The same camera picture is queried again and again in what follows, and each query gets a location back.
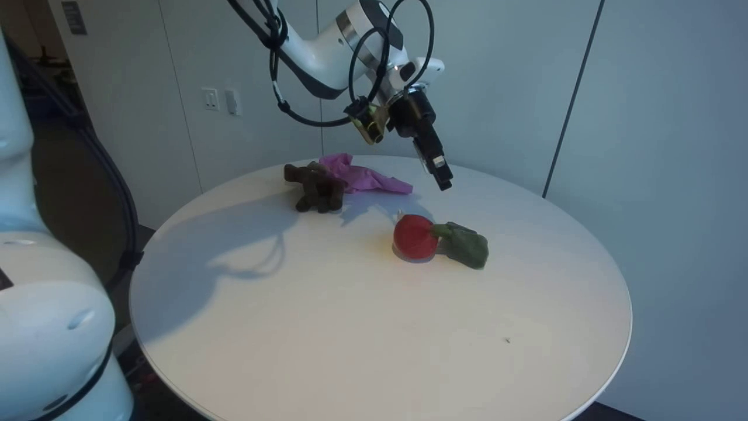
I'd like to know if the yellowish wrist camera box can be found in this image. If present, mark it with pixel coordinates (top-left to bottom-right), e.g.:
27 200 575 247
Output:
346 103 392 147

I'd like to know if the dark green plush toy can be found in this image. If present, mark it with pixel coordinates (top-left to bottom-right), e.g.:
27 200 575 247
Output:
432 220 491 271

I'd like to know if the red plush ball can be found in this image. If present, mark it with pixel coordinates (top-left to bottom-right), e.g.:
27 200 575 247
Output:
390 213 441 264

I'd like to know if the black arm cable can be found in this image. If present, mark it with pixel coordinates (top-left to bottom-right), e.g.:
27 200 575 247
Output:
227 0 440 130

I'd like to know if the brown plush toy animal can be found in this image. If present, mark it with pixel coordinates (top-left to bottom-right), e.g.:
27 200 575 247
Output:
283 160 348 215

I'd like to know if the dark wall sign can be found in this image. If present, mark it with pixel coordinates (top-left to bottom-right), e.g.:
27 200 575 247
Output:
60 0 89 37

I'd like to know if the pink cloth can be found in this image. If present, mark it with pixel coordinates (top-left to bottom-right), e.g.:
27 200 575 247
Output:
316 153 416 200

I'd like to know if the black floor hose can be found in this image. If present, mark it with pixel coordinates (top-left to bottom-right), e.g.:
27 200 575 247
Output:
10 42 145 271

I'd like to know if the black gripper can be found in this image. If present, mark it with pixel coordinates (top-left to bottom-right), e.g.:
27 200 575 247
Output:
385 90 456 193

